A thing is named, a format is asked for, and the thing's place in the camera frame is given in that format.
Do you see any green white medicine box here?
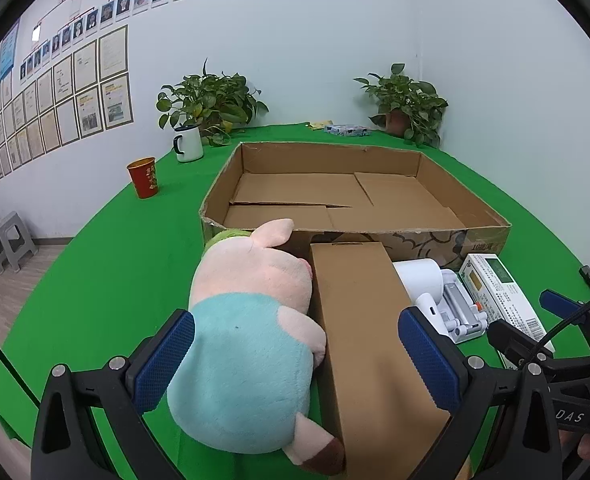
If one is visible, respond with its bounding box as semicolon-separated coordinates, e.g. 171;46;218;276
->
458;253;556;356

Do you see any wall of framed certificates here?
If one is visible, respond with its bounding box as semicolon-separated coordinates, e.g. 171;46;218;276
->
0;24;136;185

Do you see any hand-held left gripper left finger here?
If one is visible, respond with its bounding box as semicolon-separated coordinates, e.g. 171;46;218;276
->
31;308;196;480

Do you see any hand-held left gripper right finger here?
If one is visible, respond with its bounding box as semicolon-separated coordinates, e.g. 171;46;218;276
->
397;305;563;480

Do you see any row of portrait photos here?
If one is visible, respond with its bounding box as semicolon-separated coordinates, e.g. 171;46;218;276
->
19;0;267;81

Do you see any long brown cardboard box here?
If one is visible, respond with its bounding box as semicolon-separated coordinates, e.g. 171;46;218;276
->
309;241;452;480

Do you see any large cardboard tray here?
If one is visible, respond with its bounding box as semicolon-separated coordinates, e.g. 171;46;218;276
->
199;141;512;268

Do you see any white enamel mug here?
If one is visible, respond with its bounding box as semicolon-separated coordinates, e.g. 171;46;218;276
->
172;124;205;163

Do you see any blue white packet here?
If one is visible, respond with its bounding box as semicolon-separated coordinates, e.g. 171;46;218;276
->
324;124;372;138

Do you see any blue notice board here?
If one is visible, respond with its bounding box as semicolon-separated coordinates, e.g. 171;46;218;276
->
0;16;22;81

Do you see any pink plush pig toy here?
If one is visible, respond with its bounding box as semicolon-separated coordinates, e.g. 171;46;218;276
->
166;218;347;476

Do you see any white hair dryer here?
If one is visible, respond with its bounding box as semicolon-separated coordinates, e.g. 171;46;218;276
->
391;258;446;333

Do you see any red paper cup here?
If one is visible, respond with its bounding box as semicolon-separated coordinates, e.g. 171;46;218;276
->
126;157;159;200

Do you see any person's right hand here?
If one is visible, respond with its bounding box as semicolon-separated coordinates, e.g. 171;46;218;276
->
558;427;590;480

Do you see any white grey plastic gadget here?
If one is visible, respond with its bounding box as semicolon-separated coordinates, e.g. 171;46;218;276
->
439;269;489;345

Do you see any right potted green plant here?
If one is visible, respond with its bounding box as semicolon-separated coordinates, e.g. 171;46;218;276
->
353;63;449;149

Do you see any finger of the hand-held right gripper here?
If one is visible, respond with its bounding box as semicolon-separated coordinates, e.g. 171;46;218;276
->
486;319;556;373
539;265;590;356

